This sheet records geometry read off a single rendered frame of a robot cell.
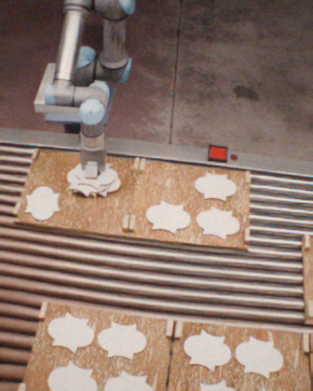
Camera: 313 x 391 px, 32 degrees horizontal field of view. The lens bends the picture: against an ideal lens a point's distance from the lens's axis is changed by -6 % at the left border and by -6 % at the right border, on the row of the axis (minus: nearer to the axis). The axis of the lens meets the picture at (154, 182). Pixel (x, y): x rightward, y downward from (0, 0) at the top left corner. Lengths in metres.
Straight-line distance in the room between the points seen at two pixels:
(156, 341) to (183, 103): 2.39
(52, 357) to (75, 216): 0.54
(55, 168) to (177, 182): 0.45
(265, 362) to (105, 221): 0.73
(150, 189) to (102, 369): 0.72
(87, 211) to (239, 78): 2.40
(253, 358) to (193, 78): 2.72
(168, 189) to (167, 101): 1.86
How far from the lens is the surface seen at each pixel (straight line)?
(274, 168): 2.20
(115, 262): 1.86
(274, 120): 3.83
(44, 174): 2.10
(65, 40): 1.94
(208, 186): 2.04
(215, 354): 1.68
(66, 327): 1.71
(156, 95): 3.88
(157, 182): 2.05
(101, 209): 1.97
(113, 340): 1.68
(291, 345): 1.75
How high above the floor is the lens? 2.47
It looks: 48 degrees down
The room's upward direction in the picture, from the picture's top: 3 degrees clockwise
